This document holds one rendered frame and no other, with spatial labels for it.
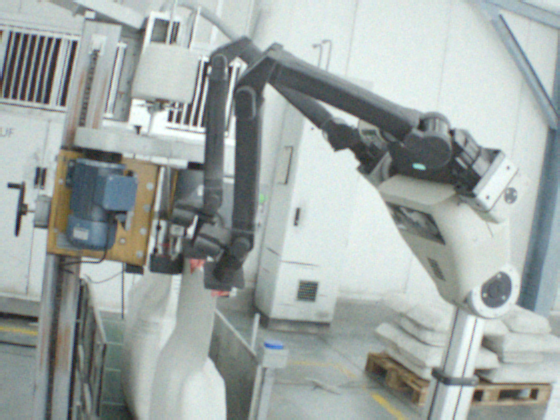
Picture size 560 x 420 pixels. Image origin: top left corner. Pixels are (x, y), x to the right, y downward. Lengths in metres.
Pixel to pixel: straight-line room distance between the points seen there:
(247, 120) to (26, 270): 3.70
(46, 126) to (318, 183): 2.34
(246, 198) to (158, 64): 0.59
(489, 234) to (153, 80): 1.00
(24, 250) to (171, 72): 3.14
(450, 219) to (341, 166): 4.48
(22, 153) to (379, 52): 3.53
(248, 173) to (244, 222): 0.13
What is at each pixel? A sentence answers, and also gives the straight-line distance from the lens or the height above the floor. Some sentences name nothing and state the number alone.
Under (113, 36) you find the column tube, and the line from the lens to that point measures 2.31.
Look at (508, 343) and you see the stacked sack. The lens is 5.06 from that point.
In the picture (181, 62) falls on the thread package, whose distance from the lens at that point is 2.07.
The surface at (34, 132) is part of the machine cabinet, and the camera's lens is 4.96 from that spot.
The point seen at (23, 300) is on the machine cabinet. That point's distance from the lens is 5.15.
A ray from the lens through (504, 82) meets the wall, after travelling 7.64.
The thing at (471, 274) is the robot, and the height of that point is 1.24.
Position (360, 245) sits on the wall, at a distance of 6.93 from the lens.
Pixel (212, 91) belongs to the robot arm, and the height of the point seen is 1.57.
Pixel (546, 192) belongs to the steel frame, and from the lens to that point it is 7.98.
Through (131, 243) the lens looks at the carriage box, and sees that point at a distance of 2.28.
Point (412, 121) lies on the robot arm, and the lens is 1.46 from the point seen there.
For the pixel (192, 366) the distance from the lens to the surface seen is 1.96.
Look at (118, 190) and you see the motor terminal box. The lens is 1.99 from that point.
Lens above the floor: 1.43
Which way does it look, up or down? 5 degrees down
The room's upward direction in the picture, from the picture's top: 10 degrees clockwise
